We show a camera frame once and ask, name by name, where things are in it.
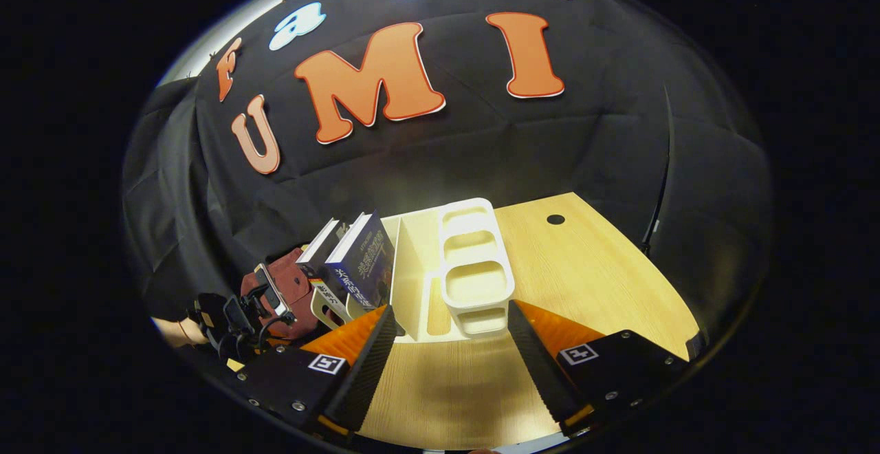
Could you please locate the cream plastic bookshelf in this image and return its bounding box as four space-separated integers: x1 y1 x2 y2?
311 197 516 343

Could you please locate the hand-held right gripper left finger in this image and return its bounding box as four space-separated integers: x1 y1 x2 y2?
225 305 399 446

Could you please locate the black hanging cable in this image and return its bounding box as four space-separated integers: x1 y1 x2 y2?
643 86 672 257

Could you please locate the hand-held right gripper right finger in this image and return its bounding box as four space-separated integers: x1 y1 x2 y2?
507 299 690 437

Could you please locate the dark blue cover book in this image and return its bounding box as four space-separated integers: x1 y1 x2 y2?
323 212 397 310

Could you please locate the maroon schoolbag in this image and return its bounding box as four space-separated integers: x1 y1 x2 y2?
241 248 325 342

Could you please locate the white portrait cover book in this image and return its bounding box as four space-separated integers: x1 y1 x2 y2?
297 218 353 291

